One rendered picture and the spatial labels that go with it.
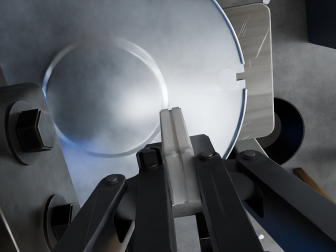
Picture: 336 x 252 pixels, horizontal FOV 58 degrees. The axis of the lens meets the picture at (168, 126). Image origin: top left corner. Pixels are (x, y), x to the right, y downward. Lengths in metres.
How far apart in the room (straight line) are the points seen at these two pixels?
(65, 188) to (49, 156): 0.03
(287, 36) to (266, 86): 0.85
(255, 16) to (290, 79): 0.90
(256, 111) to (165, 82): 0.10
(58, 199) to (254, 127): 0.22
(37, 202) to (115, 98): 0.16
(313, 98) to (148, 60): 1.01
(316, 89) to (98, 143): 1.03
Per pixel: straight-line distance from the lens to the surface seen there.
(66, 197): 0.22
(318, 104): 1.28
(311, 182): 1.29
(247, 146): 0.63
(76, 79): 0.32
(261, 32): 0.32
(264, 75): 0.33
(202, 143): 0.17
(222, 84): 0.32
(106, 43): 0.30
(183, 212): 0.56
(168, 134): 0.17
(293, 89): 1.22
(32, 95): 0.20
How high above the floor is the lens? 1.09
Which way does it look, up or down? 69 degrees down
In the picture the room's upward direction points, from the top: 177 degrees clockwise
